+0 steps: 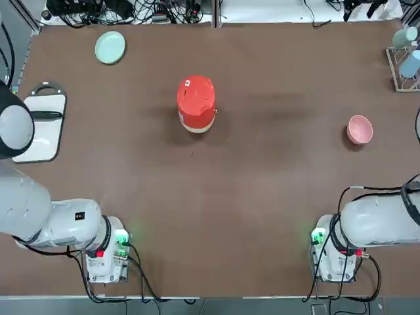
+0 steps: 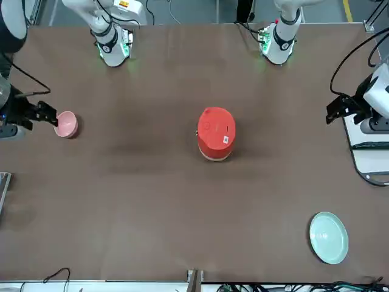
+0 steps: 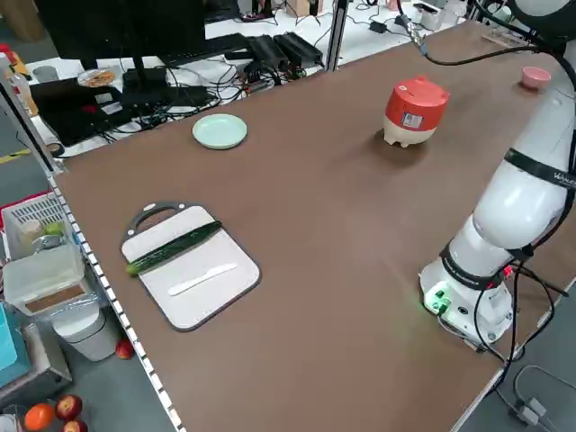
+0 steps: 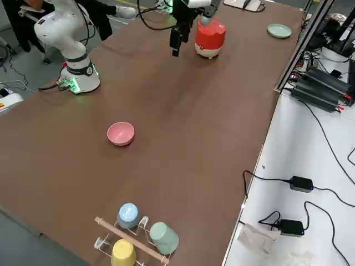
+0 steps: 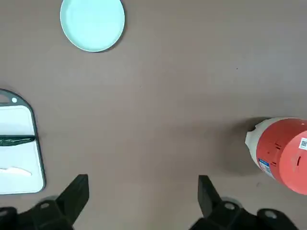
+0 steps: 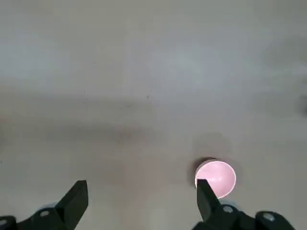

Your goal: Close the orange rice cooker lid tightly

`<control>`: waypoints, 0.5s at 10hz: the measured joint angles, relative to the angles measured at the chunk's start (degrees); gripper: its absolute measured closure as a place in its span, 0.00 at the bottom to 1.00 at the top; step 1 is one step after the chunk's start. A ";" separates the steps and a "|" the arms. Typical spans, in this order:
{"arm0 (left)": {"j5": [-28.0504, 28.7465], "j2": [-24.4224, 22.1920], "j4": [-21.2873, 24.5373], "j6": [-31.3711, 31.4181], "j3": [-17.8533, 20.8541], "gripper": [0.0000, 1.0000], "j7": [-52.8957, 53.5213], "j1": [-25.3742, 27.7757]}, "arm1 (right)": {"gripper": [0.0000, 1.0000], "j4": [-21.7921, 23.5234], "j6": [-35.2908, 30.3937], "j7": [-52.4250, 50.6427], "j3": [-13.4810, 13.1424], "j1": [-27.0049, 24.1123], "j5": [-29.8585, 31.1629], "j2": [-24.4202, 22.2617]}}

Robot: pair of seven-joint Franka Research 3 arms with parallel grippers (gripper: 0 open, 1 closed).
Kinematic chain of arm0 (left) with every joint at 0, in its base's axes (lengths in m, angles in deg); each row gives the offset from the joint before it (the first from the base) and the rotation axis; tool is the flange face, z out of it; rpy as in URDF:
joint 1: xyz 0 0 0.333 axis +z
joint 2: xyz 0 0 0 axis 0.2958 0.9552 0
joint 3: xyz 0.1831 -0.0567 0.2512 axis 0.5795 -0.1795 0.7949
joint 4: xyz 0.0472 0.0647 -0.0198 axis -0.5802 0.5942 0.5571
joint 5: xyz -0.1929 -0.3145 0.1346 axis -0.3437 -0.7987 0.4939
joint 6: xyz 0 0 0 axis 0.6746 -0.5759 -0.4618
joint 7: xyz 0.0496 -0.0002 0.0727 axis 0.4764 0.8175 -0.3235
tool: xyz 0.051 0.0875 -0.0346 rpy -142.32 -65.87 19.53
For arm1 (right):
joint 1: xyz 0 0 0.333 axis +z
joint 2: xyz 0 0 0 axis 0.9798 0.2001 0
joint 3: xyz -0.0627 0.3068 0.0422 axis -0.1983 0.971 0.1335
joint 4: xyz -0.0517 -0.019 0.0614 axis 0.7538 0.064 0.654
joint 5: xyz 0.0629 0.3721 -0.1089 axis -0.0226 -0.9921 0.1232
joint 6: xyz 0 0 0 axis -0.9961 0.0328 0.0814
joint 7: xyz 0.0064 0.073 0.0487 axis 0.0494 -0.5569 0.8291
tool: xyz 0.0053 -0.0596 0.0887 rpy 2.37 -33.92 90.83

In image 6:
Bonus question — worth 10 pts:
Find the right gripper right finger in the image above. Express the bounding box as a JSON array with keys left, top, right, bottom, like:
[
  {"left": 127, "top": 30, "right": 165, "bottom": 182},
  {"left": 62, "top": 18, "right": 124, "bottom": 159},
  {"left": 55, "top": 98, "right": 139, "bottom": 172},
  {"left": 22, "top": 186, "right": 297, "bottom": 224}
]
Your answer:
[{"left": 194, "top": 179, "right": 300, "bottom": 230}]

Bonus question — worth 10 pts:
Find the pink bowl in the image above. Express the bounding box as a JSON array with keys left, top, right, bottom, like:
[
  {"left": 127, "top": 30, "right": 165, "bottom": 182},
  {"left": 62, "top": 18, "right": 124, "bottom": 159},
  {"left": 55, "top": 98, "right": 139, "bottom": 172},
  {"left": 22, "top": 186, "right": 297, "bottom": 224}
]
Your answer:
[{"left": 194, "top": 161, "right": 237, "bottom": 199}]

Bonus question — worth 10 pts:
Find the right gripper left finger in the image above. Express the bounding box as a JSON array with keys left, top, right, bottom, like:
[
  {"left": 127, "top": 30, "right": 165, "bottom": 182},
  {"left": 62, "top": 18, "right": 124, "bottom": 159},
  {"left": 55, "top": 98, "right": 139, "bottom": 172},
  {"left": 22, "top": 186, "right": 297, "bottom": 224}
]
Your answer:
[{"left": 0, "top": 180, "right": 89, "bottom": 230}]

